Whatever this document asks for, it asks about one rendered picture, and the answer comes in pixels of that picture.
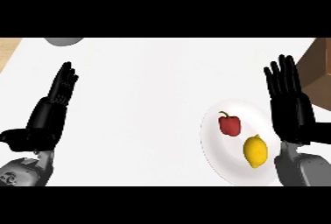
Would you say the brown cardboard box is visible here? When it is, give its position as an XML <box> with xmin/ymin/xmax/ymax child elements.
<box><xmin>294</xmin><ymin>38</ymin><xmax>331</xmax><ymax>109</ymax></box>

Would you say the red bell pepper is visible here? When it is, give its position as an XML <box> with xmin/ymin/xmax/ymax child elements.
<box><xmin>218</xmin><ymin>110</ymin><xmax>244</xmax><ymax>137</ymax></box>

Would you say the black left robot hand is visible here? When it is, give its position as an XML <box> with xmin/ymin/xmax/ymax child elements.
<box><xmin>0</xmin><ymin>61</ymin><xmax>80</xmax><ymax>153</ymax></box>

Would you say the white round plate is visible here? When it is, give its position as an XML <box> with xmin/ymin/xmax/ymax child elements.
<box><xmin>200</xmin><ymin>99</ymin><xmax>285</xmax><ymax>186</ymax></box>

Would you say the grey round object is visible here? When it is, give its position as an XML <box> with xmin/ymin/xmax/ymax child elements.
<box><xmin>43</xmin><ymin>38</ymin><xmax>86</xmax><ymax>47</ymax></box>

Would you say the pale wooden board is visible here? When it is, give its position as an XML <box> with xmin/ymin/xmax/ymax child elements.
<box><xmin>0</xmin><ymin>38</ymin><xmax>24</xmax><ymax>74</ymax></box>

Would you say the yellow lemon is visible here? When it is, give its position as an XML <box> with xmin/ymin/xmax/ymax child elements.
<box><xmin>243</xmin><ymin>134</ymin><xmax>269</xmax><ymax>169</ymax></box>

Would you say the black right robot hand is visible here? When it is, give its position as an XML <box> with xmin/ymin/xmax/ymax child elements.
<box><xmin>263</xmin><ymin>53</ymin><xmax>331</xmax><ymax>146</ymax></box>

